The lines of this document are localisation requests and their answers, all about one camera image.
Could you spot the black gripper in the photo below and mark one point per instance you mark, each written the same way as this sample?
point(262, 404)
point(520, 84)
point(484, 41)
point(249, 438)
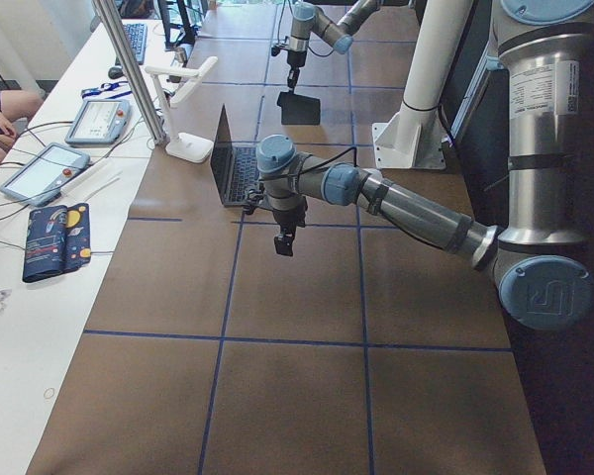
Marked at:
point(294, 60)
point(285, 219)

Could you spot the black mouse pad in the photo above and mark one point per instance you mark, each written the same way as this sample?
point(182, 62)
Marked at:
point(299, 109)

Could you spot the grey laptop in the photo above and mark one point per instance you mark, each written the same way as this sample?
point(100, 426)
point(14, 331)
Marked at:
point(233, 166)

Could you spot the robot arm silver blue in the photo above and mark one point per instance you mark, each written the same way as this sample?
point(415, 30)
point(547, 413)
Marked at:
point(308, 19)
point(478, 160)

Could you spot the white desk lamp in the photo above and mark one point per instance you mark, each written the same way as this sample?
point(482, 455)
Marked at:
point(182, 145)

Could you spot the black computer mouse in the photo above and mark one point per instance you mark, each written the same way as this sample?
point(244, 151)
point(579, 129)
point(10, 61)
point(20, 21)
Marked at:
point(116, 72)

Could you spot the black monitor stand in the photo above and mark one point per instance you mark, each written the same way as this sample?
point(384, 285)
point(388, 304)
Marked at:
point(178, 30)

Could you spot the black keyboard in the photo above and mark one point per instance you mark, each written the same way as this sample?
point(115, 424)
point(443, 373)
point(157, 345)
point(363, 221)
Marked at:
point(137, 35)

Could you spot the teach pendant far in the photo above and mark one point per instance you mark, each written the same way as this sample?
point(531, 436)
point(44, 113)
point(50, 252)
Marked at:
point(98, 122)

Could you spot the teach pendant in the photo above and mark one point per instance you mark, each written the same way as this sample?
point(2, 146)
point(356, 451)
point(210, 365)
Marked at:
point(98, 122)
point(40, 181)

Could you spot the dark blue space pouch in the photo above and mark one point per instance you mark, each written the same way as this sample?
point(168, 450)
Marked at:
point(58, 241)

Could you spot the teach pendant near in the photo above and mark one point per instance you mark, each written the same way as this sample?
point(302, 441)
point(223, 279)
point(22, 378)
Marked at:
point(40, 181)

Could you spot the person seated legs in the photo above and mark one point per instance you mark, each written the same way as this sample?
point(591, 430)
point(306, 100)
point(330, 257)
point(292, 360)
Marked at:
point(15, 105)

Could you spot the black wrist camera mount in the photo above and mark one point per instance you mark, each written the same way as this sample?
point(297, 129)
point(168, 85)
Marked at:
point(253, 199)

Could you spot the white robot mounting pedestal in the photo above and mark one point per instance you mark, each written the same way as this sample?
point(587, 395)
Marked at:
point(413, 137)

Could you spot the aluminium frame post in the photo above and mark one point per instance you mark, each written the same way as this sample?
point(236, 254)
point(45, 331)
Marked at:
point(109, 16)

